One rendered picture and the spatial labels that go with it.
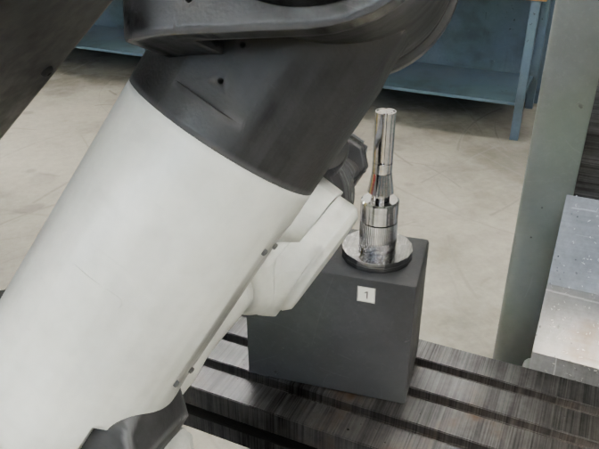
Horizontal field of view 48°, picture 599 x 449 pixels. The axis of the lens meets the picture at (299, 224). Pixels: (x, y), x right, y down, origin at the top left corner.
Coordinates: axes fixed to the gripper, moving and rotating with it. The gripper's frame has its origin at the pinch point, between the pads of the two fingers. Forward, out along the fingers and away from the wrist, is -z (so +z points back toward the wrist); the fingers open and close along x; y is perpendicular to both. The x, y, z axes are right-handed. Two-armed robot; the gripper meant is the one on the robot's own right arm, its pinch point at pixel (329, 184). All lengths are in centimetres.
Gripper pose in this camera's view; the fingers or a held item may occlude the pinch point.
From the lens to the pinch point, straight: 77.4
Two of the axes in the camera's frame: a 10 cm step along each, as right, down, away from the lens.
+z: -2.1, 1.3, -9.7
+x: 5.4, -8.1, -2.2
